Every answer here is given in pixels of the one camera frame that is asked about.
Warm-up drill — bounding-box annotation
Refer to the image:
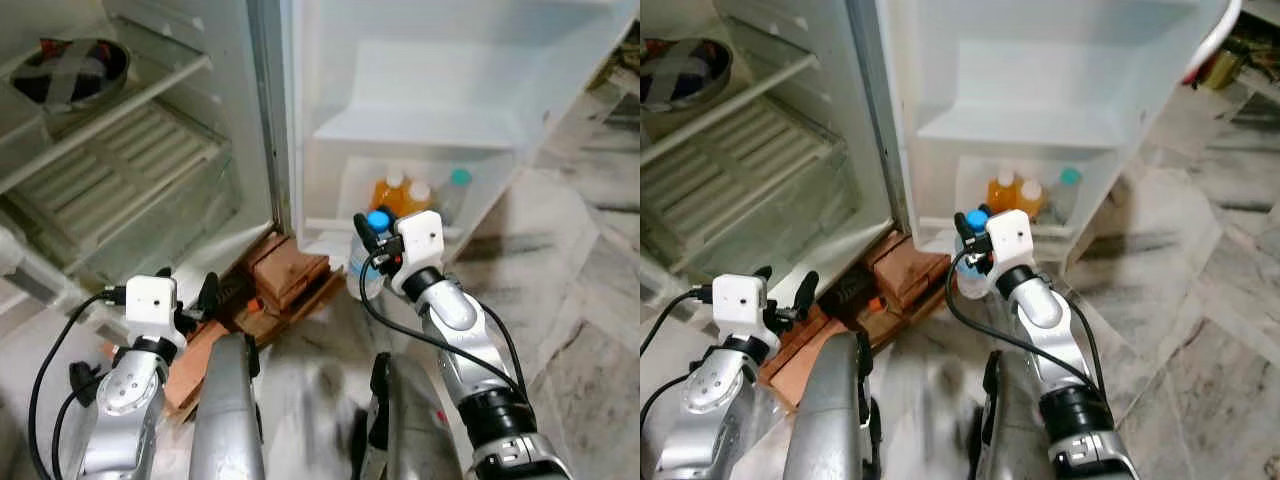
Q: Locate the clear bottle blue cap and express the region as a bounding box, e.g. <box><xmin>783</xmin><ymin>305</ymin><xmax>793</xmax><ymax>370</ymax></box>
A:
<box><xmin>347</xmin><ymin>208</ymin><xmax>393</xmax><ymax>301</ymax></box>
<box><xmin>950</xmin><ymin>205</ymin><xmax>994</xmax><ymax>301</ymax></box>

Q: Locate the glass fridge shelf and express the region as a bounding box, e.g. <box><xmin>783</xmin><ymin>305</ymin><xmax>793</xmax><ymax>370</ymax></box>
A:
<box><xmin>0</xmin><ymin>20</ymin><xmax>216</xmax><ymax>196</ymax></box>
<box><xmin>640</xmin><ymin>20</ymin><xmax>823</xmax><ymax>166</ymax></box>

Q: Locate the tall orange juice bottle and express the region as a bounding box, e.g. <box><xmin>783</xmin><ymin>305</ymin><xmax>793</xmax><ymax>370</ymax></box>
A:
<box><xmin>373</xmin><ymin>170</ymin><xmax>410</xmax><ymax>217</ymax></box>
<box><xmin>985</xmin><ymin>170</ymin><xmax>1021</xmax><ymax>217</ymax></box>

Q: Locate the flat red brick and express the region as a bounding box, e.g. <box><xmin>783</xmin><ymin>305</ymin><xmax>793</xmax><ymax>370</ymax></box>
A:
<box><xmin>163</xmin><ymin>318</ymin><xmax>237</xmax><ymax>421</ymax></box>
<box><xmin>760</xmin><ymin>313</ymin><xmax>853</xmax><ymax>413</ymax></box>

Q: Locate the clear crisper drawer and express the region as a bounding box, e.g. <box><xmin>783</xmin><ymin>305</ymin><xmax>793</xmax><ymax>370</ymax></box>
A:
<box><xmin>0</xmin><ymin>150</ymin><xmax>247</xmax><ymax>293</ymax></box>
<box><xmin>640</xmin><ymin>150</ymin><xmax>863</xmax><ymax>291</ymax></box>

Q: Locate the red brick stack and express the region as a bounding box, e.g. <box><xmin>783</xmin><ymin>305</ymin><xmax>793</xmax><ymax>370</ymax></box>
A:
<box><xmin>228</xmin><ymin>232</ymin><xmax>341</xmax><ymax>348</ymax></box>
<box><xmin>848</xmin><ymin>230</ymin><xmax>953</xmax><ymax>348</ymax></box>

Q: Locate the clear bottle teal cap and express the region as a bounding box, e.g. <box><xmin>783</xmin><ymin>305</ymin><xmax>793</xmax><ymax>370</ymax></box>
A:
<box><xmin>440</xmin><ymin>168</ymin><xmax>474</xmax><ymax>227</ymax></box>
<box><xmin>1050</xmin><ymin>166</ymin><xmax>1085</xmax><ymax>224</ymax></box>

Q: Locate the silver left robot leg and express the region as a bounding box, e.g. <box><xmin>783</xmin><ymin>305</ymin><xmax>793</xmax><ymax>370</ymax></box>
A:
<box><xmin>783</xmin><ymin>330</ymin><xmax>883</xmax><ymax>480</ymax></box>
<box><xmin>190</xmin><ymin>333</ymin><xmax>267</xmax><ymax>480</ymax></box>

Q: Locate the ribbed white crisper cover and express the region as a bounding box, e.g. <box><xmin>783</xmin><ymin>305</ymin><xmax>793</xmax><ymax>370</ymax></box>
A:
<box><xmin>640</xmin><ymin>98</ymin><xmax>843</xmax><ymax>227</ymax></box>
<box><xmin>5</xmin><ymin>100</ymin><xmax>227</xmax><ymax>227</ymax></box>

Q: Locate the black silver right robot leg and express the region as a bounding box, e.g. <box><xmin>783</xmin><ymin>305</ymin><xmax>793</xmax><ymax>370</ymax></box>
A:
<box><xmin>975</xmin><ymin>350</ymin><xmax>1063</xmax><ymax>480</ymax></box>
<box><xmin>355</xmin><ymin>352</ymin><xmax>467</xmax><ymax>480</ymax></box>

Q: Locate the black bowl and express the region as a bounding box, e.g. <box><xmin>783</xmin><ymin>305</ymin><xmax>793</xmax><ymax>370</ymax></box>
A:
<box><xmin>10</xmin><ymin>38</ymin><xmax>132</xmax><ymax>113</ymax></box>
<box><xmin>640</xmin><ymin>38</ymin><xmax>735</xmax><ymax>111</ymax></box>

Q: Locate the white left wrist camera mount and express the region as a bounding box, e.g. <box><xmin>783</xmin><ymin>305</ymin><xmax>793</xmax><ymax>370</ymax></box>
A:
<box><xmin>125</xmin><ymin>275</ymin><xmax>182</xmax><ymax>337</ymax></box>
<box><xmin>712</xmin><ymin>273</ymin><xmax>770</xmax><ymax>337</ymax></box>

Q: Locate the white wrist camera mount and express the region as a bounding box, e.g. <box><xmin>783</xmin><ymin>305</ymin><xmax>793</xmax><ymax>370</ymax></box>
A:
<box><xmin>712</xmin><ymin>273</ymin><xmax>770</xmax><ymax>337</ymax></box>
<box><xmin>985</xmin><ymin>209</ymin><xmax>1037</xmax><ymax>276</ymax></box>
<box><xmin>125</xmin><ymin>275</ymin><xmax>182</xmax><ymax>337</ymax></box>
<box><xmin>393</xmin><ymin>211</ymin><xmax>446</xmax><ymax>279</ymax></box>

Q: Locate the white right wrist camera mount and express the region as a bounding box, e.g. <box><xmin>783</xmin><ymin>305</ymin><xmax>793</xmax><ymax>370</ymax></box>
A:
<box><xmin>985</xmin><ymin>209</ymin><xmax>1037</xmax><ymax>276</ymax></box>
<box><xmin>393</xmin><ymin>211</ymin><xmax>446</xmax><ymax>279</ymax></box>

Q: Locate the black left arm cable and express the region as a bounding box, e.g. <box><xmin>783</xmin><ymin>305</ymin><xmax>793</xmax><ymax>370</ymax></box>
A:
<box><xmin>640</xmin><ymin>286</ymin><xmax>715</xmax><ymax>480</ymax></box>
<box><xmin>28</xmin><ymin>288</ymin><xmax>129</xmax><ymax>480</ymax></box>

